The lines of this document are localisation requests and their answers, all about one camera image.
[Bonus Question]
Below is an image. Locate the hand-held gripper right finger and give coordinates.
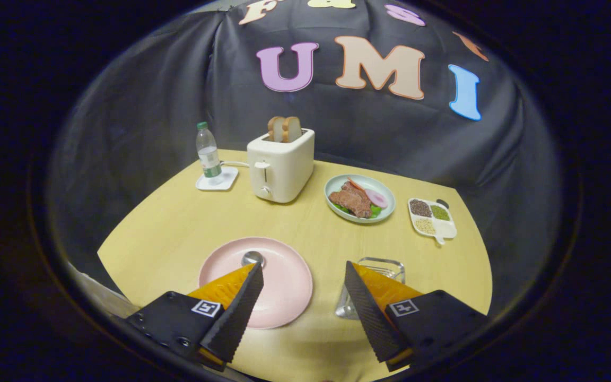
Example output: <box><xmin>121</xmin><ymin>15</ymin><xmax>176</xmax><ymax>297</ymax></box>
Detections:
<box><xmin>344</xmin><ymin>261</ymin><xmax>489</xmax><ymax>372</ymax></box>

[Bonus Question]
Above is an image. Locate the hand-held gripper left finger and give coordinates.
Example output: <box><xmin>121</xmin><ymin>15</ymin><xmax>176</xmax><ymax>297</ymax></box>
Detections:
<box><xmin>125</xmin><ymin>262</ymin><xmax>265</xmax><ymax>372</ymax></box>

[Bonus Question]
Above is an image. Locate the pink round plate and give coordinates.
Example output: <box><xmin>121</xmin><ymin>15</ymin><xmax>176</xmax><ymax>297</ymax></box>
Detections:
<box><xmin>198</xmin><ymin>237</ymin><xmax>313</xmax><ymax>329</ymax></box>

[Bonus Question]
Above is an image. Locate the green lettuce leaf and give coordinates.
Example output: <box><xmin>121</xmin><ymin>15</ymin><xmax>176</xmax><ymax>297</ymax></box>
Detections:
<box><xmin>330</xmin><ymin>201</ymin><xmax>383</xmax><ymax>219</ymax></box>

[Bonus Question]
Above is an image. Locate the white divided dish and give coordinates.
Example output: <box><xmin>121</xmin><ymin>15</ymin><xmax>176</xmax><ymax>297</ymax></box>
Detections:
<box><xmin>408</xmin><ymin>197</ymin><xmax>458</xmax><ymax>246</ymax></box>

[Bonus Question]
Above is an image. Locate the brown meat slice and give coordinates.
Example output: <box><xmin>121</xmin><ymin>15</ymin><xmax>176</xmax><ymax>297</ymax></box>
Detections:
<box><xmin>329</xmin><ymin>181</ymin><xmax>373</xmax><ymax>219</ymax></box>

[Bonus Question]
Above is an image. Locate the pink ham slice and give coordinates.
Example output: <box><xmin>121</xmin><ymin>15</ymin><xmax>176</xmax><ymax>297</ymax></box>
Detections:
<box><xmin>364</xmin><ymin>188</ymin><xmax>389</xmax><ymax>209</ymax></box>

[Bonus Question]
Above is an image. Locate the pale green food plate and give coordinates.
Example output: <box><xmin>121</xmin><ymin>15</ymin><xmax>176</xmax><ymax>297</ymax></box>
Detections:
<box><xmin>324</xmin><ymin>174</ymin><xmax>396</xmax><ymax>224</ymax></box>

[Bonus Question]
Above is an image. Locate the white square coaster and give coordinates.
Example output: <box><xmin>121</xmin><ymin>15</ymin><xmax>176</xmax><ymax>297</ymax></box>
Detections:
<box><xmin>195</xmin><ymin>166</ymin><xmax>239</xmax><ymax>192</ymax></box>

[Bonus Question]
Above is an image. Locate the cream white toaster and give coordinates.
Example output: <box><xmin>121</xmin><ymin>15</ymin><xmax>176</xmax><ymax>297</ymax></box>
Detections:
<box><xmin>247</xmin><ymin>128</ymin><xmax>316</xmax><ymax>204</ymax></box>

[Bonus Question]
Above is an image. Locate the clear plastic water bottle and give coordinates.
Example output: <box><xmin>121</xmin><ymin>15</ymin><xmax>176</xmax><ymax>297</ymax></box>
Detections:
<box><xmin>196</xmin><ymin>121</ymin><xmax>223</xmax><ymax>179</ymax></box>

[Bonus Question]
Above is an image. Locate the metal wire cutlery basket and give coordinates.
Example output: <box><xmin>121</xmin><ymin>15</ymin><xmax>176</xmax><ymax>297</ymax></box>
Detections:
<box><xmin>335</xmin><ymin>257</ymin><xmax>406</xmax><ymax>320</ymax></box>

